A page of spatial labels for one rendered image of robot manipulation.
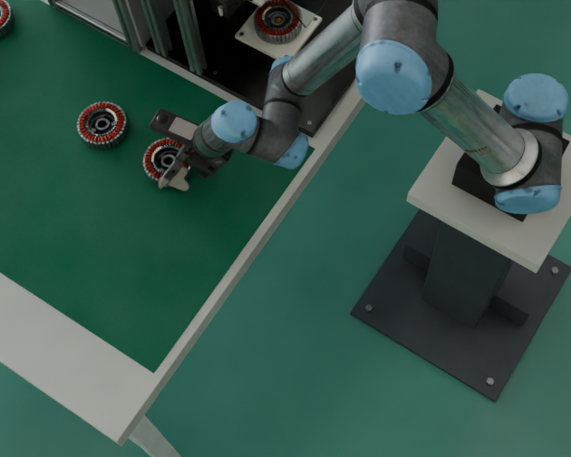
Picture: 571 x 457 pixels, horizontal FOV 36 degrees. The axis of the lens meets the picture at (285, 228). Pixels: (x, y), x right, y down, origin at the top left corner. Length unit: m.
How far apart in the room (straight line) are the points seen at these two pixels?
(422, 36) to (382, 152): 1.49
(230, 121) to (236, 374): 1.12
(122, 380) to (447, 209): 0.77
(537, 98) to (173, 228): 0.80
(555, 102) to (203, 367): 1.34
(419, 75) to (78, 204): 0.93
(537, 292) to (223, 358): 0.94
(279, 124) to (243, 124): 0.09
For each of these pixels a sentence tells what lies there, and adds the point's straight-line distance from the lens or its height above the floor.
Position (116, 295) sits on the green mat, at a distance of 1.87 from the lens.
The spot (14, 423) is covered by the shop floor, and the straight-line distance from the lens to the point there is 2.67.
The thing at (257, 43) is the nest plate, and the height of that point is 0.78.
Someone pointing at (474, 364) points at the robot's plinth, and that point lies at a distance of 2.57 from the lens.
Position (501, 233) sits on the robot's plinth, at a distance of 1.91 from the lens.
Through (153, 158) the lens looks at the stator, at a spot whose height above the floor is 0.79.
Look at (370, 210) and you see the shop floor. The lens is 2.73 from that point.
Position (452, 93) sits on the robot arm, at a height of 1.27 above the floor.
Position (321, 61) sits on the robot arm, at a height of 1.16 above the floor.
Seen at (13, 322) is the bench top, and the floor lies 0.75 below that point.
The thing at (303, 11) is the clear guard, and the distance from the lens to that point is 1.83.
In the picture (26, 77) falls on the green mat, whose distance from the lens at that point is 2.19.
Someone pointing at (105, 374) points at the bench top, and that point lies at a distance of 1.83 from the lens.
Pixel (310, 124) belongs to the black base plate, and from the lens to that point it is 1.97.
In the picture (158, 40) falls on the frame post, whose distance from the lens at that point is 2.07.
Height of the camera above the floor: 2.46
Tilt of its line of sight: 65 degrees down
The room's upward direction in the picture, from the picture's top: 7 degrees counter-clockwise
